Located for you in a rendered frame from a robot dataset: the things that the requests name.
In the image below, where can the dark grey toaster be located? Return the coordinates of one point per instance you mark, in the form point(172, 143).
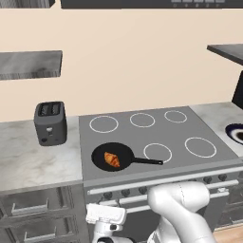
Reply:
point(50, 125)

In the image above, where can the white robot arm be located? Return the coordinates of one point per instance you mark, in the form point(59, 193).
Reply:
point(180, 209)

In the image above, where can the grey wall cabinet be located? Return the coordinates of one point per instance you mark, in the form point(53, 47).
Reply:
point(25, 3)

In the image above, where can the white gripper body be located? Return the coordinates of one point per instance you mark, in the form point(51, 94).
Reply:
point(106, 214)

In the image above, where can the white and blue bowl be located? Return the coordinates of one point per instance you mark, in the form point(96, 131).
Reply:
point(235, 133)

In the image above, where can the grey drawer front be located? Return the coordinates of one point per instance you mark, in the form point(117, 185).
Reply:
point(38, 202)
point(44, 231)

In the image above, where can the black slanted appliance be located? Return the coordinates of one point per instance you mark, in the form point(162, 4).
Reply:
point(238, 91)

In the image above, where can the grey wall shelf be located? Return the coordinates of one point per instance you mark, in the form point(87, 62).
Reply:
point(28, 64)
point(229, 53)

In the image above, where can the black stove knob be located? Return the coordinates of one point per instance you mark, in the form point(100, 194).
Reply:
point(207, 179)
point(142, 190)
point(107, 195)
point(222, 177)
point(125, 192)

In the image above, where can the black frying pan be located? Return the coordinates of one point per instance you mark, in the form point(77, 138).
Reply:
point(121, 158)

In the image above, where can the grey stove with hob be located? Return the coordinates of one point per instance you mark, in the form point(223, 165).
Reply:
point(158, 136)

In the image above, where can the dark range hood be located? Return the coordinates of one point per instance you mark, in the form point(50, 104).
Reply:
point(152, 3)

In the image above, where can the golden brown croissant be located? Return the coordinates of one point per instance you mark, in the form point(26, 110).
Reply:
point(112, 159)

